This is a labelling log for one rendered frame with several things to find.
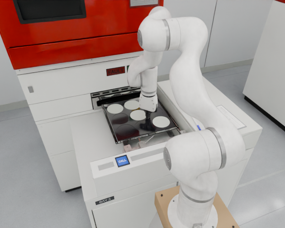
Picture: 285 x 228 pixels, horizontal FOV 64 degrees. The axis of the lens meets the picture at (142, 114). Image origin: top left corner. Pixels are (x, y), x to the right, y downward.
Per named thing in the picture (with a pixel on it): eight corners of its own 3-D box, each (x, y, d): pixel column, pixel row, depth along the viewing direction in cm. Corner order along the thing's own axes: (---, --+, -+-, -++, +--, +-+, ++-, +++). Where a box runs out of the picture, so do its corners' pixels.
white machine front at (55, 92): (35, 122, 145) (14, 64, 120) (154, 97, 167) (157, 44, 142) (35, 125, 143) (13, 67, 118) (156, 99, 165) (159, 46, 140)
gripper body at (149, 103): (137, 92, 124) (137, 108, 131) (154, 97, 120) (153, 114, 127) (143, 86, 129) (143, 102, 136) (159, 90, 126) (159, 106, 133)
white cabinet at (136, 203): (87, 190, 200) (68, 118, 149) (184, 160, 227) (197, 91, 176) (103, 269, 153) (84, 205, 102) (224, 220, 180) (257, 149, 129)
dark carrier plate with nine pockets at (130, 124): (103, 105, 147) (103, 104, 147) (153, 95, 157) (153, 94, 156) (117, 141, 122) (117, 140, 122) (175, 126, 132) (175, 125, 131)
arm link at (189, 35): (188, 175, 70) (236, 164, 73) (203, 174, 58) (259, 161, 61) (152, 33, 82) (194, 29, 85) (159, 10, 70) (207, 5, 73)
